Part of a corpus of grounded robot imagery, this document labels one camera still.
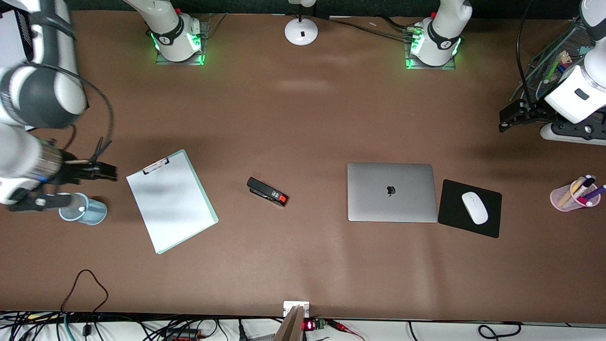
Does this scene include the silver laptop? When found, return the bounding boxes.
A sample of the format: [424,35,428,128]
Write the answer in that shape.
[347,162,438,223]

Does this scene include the purple marker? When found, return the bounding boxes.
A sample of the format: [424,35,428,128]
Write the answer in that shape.
[581,185,606,203]

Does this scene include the white rounded plastic base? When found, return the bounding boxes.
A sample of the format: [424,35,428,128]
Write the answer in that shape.
[541,122,606,145]

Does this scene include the light blue mesh cup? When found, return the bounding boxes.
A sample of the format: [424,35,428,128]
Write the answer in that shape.
[59,192,108,226]

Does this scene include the green pen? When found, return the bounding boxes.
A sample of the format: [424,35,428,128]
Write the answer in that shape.
[547,57,564,82]

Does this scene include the pink pen cup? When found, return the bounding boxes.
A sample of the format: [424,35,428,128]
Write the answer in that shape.
[550,178,602,212]

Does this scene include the white paper sheet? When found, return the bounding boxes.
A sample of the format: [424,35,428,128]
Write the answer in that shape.
[126,156,214,253]

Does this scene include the white computer mouse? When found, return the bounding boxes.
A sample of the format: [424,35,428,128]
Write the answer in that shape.
[462,191,489,225]

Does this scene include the black mouse pad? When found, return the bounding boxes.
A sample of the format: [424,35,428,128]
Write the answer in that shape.
[437,179,503,239]

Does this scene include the mint green clipboard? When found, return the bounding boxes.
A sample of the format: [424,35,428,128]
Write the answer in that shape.
[125,149,219,255]

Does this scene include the black orange usb hub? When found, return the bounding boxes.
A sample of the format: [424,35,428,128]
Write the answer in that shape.
[161,328,205,341]

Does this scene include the black stapler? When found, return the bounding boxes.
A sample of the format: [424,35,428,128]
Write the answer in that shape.
[246,177,289,207]

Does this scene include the white mounting plate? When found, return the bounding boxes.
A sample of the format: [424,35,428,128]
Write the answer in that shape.
[283,301,310,317]

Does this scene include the white round lamp base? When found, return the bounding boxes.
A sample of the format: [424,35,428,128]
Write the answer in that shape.
[284,0,319,46]

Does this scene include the black blue handled scissors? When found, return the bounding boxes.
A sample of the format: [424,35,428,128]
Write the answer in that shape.
[92,136,113,164]

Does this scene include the black wire mesh organizer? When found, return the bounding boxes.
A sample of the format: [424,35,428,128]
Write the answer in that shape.
[509,17,597,107]

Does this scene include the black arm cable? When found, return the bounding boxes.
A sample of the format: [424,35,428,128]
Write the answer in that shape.
[516,0,538,107]
[45,64,116,164]

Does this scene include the black looped cable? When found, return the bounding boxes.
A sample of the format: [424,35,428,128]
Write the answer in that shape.
[61,269,109,314]

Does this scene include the aluminium profile post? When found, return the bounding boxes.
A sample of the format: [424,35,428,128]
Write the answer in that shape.
[274,305,306,341]

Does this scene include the red wire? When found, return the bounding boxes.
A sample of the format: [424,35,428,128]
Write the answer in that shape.
[327,320,366,341]

